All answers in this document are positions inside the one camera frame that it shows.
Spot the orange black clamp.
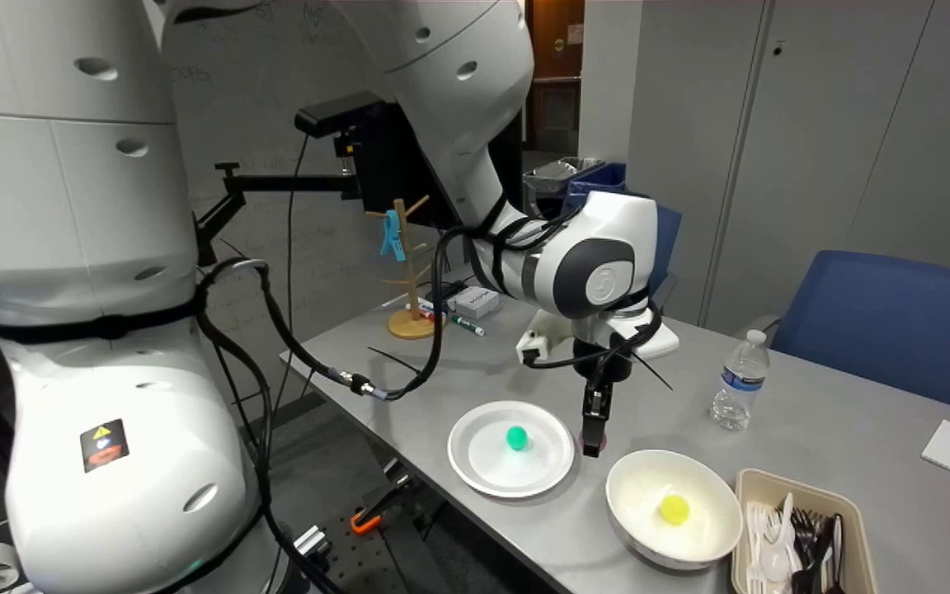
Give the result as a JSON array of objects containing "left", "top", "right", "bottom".
[{"left": 346, "top": 473, "right": 414, "bottom": 541}]

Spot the grey metal cabinet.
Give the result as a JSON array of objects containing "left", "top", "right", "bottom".
[{"left": 624, "top": 0, "right": 950, "bottom": 341}]

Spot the yellow ball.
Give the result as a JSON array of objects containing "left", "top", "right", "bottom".
[{"left": 658, "top": 490, "right": 692, "bottom": 526}]

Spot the black camera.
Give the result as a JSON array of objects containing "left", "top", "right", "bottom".
[{"left": 295, "top": 91, "right": 388, "bottom": 141}]

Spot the beige rectangular tray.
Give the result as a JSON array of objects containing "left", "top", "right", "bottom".
[{"left": 728, "top": 466, "right": 883, "bottom": 594}]

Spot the clear plastic water bottle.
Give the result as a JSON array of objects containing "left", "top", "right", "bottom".
[{"left": 707, "top": 327, "right": 775, "bottom": 434}]

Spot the white plate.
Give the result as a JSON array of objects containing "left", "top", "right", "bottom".
[{"left": 446, "top": 399, "right": 577, "bottom": 506}]

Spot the white bowl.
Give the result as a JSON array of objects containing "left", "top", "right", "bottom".
[{"left": 604, "top": 445, "right": 747, "bottom": 574}]

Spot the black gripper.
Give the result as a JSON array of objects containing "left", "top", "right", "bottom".
[{"left": 571, "top": 341, "right": 637, "bottom": 459}]

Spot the white cutlery packet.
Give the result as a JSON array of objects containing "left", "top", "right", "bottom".
[{"left": 742, "top": 490, "right": 802, "bottom": 594}]

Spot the thin black cable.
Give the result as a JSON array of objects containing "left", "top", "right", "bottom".
[{"left": 257, "top": 133, "right": 317, "bottom": 466}]

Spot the black square panel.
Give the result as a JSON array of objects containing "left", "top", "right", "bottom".
[{"left": 346, "top": 103, "right": 468, "bottom": 228}]

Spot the blue clip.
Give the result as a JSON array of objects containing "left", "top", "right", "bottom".
[{"left": 376, "top": 209, "right": 414, "bottom": 265}]

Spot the wooden stand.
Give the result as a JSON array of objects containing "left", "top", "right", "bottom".
[{"left": 382, "top": 195, "right": 446, "bottom": 342}]

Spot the thick black cable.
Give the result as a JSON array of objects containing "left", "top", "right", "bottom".
[{"left": 197, "top": 224, "right": 522, "bottom": 407}]

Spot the black plastic cutlery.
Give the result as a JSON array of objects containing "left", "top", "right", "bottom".
[{"left": 790, "top": 506, "right": 850, "bottom": 594}]

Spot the small grey white box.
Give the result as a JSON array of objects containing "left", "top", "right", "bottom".
[{"left": 448, "top": 282, "right": 504, "bottom": 323}]

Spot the silver metal knob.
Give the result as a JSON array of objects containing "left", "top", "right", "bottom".
[{"left": 289, "top": 525, "right": 332, "bottom": 564}]

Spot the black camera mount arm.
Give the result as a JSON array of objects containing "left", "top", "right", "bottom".
[{"left": 194, "top": 162, "right": 364, "bottom": 268}]

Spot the brown wooden door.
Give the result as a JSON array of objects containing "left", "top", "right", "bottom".
[{"left": 526, "top": 0, "right": 586, "bottom": 157}]

